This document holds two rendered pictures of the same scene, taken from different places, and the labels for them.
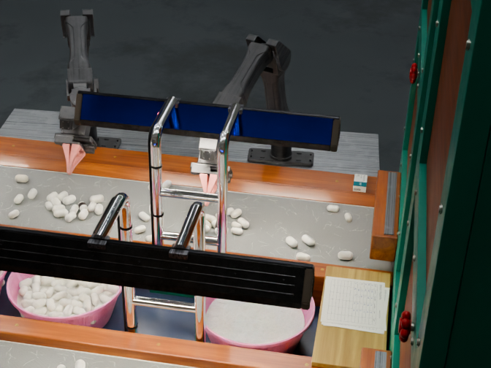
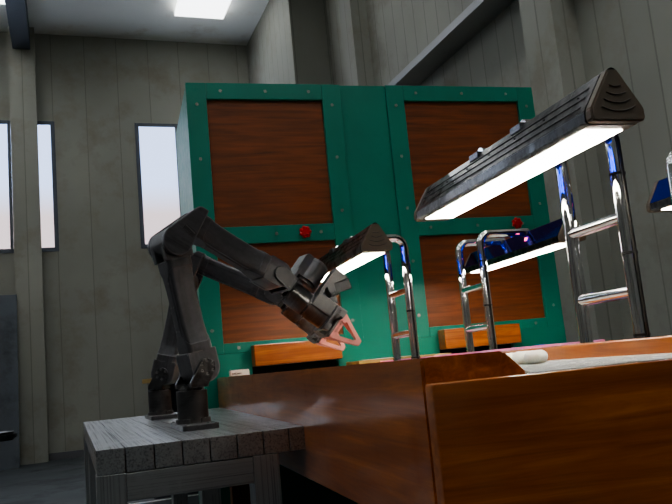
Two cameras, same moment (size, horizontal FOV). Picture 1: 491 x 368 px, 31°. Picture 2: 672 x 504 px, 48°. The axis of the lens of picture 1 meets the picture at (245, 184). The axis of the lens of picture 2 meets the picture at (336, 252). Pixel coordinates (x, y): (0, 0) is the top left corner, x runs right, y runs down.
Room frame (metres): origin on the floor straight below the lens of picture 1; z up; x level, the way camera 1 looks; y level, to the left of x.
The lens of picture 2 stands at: (2.79, 2.04, 0.76)
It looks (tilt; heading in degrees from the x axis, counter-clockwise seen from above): 9 degrees up; 245
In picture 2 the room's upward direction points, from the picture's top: 5 degrees counter-clockwise
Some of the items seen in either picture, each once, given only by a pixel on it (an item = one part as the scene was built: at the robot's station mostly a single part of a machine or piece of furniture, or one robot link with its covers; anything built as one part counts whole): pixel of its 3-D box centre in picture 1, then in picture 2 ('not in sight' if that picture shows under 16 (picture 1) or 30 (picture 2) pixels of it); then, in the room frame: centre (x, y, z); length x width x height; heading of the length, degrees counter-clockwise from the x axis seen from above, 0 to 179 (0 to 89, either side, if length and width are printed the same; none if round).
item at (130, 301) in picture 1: (154, 307); (500, 306); (1.38, 0.18, 0.90); 0.20 x 0.19 x 0.45; 81
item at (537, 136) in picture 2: not in sight; (501, 161); (2.00, 1.05, 1.08); 0.62 x 0.08 x 0.07; 81
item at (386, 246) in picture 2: (206, 117); (342, 256); (1.85, 0.09, 1.08); 0.62 x 0.08 x 0.07; 81
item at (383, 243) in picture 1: (386, 213); (296, 352); (1.84, -0.35, 0.83); 0.30 x 0.06 x 0.07; 171
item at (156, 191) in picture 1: (197, 198); (375, 315); (1.77, 0.11, 0.90); 0.20 x 0.19 x 0.45; 81
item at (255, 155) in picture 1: (281, 147); (160, 403); (2.35, -0.11, 0.71); 0.20 x 0.07 x 0.08; 85
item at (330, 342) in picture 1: (353, 316); (398, 359); (1.51, -0.24, 0.77); 0.33 x 0.15 x 0.01; 171
